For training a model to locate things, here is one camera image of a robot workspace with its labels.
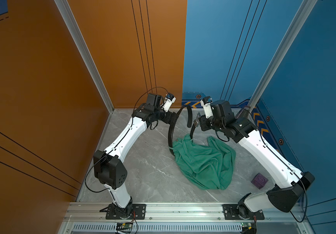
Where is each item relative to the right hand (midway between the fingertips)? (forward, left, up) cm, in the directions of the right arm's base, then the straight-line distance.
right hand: (200, 117), depth 74 cm
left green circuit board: (-42, +38, -32) cm, 66 cm away
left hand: (+8, +14, -3) cm, 17 cm away
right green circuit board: (-42, -24, -34) cm, 59 cm away
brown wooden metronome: (+18, -34, -15) cm, 41 cm away
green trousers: (-17, -5, -22) cm, 28 cm away
